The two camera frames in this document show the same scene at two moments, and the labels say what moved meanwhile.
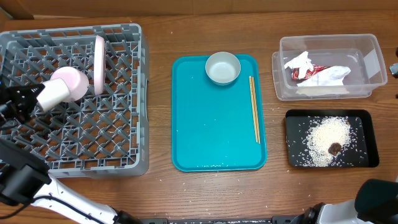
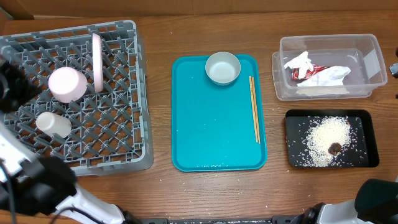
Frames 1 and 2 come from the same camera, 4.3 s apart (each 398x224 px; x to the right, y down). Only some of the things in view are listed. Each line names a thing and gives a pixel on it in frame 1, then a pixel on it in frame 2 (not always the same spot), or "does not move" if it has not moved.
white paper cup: (56, 91) to (51, 123)
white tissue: (332, 76) does not move
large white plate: (99, 65) does not move
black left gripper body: (12, 107) to (15, 88)
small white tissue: (302, 62) does not move
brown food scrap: (334, 148) does not move
